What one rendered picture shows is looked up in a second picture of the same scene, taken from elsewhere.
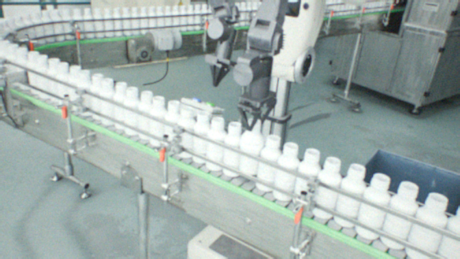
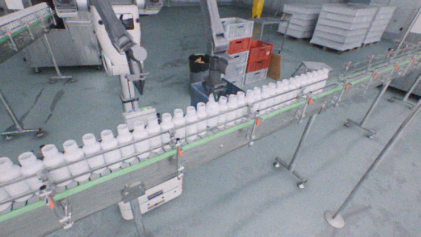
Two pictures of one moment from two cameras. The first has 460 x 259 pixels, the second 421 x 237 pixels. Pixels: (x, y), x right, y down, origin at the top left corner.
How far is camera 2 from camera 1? 1.04 m
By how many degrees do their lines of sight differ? 58
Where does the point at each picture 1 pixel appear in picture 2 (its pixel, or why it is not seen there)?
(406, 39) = (72, 30)
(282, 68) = not seen: hidden behind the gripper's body
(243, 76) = (231, 70)
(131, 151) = (129, 175)
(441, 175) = not seen: hidden behind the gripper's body
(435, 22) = (83, 17)
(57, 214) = not seen: outside the picture
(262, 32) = (222, 41)
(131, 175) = (134, 189)
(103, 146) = (94, 195)
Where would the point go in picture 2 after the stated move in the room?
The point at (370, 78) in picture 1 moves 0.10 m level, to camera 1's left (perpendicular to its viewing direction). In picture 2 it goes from (63, 60) to (58, 61)
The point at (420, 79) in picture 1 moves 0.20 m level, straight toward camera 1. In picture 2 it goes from (93, 50) to (97, 53)
